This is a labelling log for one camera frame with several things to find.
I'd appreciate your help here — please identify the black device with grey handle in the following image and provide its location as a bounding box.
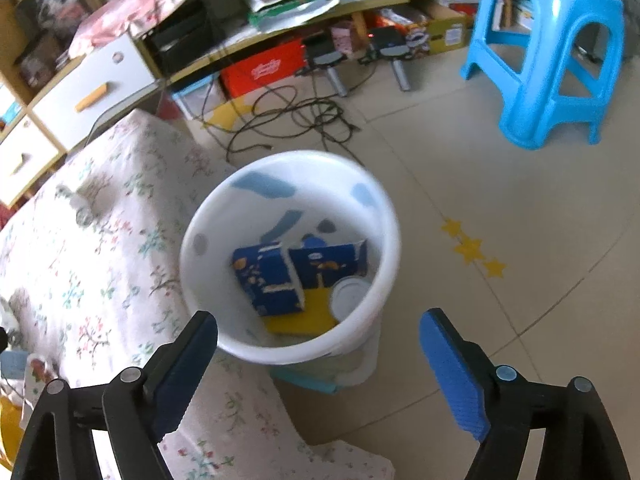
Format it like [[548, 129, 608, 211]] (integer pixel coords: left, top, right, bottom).
[[302, 35, 351, 97], [367, 27, 413, 92]]

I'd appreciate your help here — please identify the white plastic bucket blue print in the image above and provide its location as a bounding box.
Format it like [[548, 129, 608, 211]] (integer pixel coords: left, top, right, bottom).
[[179, 150, 402, 396]]

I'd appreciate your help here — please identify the white round lid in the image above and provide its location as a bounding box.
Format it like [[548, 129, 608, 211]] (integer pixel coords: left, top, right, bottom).
[[329, 280, 372, 321]]

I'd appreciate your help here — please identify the yellow moon floor sticker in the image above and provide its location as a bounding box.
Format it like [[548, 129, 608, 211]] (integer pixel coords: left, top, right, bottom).
[[207, 99, 253, 131]]

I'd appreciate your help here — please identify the black box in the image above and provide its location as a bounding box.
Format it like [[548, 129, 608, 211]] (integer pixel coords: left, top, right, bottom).
[[147, 0, 226, 73]]

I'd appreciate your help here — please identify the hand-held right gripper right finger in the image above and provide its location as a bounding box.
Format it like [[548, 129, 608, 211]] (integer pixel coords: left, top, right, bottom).
[[419, 308, 632, 480]]

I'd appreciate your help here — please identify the translucent blue storage box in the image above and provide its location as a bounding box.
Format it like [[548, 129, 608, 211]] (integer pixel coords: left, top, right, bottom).
[[170, 77, 226, 121]]

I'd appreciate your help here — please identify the framed picture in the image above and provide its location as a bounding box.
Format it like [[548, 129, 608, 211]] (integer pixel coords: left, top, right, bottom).
[[15, 0, 106, 46]]

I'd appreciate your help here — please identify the green and white plastic bag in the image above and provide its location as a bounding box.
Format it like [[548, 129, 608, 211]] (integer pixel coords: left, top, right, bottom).
[[245, 0, 341, 28]]

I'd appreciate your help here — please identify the pink cloth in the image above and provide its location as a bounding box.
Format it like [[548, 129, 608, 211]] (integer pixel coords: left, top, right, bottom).
[[67, 0, 201, 58]]

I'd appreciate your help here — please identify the orange cardboard box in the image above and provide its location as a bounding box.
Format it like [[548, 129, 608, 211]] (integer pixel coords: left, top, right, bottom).
[[220, 40, 307, 101]]

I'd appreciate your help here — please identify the floral bed sheet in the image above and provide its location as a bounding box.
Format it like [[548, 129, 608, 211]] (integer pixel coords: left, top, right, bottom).
[[0, 108, 396, 480]]

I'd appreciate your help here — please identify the yellow cardboard box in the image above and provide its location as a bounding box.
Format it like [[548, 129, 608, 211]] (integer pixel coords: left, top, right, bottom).
[[422, 0, 481, 53]]

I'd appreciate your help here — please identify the black cable tangle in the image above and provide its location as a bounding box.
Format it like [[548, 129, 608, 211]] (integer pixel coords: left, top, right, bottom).
[[202, 82, 363, 161]]

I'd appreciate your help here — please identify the blue drink carton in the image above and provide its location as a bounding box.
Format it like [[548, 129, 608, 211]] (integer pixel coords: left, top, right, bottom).
[[231, 242, 307, 317], [287, 239, 371, 292]]

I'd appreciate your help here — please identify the pink box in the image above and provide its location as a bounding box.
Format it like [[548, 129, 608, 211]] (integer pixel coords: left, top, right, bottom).
[[331, 21, 368, 56]]

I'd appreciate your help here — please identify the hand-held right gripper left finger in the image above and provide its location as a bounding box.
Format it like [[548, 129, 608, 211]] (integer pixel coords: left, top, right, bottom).
[[12, 310, 219, 480]]

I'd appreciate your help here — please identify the white drawer cabinet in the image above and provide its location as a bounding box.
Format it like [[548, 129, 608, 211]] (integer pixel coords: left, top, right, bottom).
[[0, 0, 526, 208]]

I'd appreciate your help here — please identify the yellow flat packet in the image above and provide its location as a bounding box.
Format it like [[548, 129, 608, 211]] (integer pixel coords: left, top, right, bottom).
[[263, 287, 341, 337]]

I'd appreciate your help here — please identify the blue plastic stool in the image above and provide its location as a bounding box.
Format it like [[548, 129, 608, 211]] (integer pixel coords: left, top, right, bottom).
[[460, 0, 626, 151]]

